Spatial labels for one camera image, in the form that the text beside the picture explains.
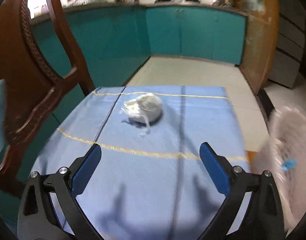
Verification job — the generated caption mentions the white plastic bag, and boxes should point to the white plastic bag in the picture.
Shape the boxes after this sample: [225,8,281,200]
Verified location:
[120,93,163,135]

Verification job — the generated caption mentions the pink lattice trash basket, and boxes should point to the pink lattice trash basket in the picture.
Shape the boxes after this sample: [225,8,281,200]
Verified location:
[250,106,306,232]

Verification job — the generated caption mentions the teal lower kitchen cabinets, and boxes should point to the teal lower kitchen cabinets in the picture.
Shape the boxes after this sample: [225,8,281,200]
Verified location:
[0,4,249,225]

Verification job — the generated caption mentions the blue checked cloth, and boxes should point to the blue checked cloth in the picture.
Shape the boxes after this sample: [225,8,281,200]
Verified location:
[32,86,248,239]

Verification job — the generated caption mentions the carved wooden chair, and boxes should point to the carved wooden chair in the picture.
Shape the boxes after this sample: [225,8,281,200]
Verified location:
[0,0,95,198]

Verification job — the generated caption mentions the wooden glass sliding door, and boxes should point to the wooden glass sliding door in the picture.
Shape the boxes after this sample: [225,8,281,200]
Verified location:
[237,0,280,95]

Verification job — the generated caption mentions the grey refrigerator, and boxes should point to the grey refrigerator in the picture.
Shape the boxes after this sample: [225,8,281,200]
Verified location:
[269,0,306,88]

